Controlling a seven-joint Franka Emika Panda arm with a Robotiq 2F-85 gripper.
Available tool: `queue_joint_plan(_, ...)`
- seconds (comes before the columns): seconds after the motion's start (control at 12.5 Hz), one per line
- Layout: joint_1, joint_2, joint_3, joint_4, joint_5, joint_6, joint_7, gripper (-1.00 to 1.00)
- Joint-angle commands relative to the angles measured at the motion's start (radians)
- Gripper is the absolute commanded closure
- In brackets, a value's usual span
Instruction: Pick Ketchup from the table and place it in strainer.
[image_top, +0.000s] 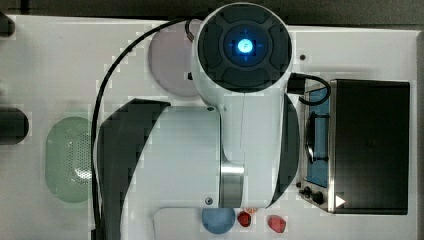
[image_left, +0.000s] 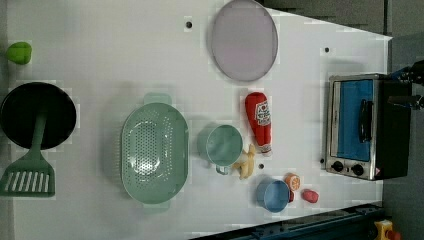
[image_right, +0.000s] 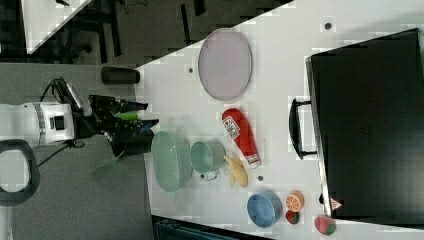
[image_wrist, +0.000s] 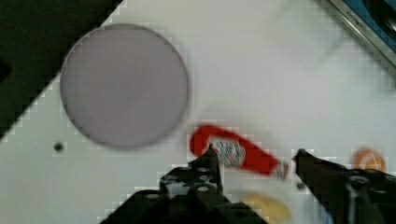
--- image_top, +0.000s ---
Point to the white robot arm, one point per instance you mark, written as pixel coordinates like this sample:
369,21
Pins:
229,152

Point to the green oval strainer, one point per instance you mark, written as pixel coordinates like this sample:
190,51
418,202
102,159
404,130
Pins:
67,164

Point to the lilac round plate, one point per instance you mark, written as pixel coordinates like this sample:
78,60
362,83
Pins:
169,60

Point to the orange slice toy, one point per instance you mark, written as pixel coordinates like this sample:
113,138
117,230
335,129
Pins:
250,210

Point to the blue bowl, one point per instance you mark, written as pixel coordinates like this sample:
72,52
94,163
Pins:
218,220

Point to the small red strawberry toy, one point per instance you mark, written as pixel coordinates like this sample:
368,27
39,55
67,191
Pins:
244,219

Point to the large red strawberry toy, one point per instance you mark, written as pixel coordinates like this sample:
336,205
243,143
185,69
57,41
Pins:
276,223

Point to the black toaster oven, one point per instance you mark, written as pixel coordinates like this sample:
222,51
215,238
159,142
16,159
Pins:
356,147

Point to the black frying pan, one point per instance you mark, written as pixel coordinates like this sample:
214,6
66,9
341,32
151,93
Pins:
14,126

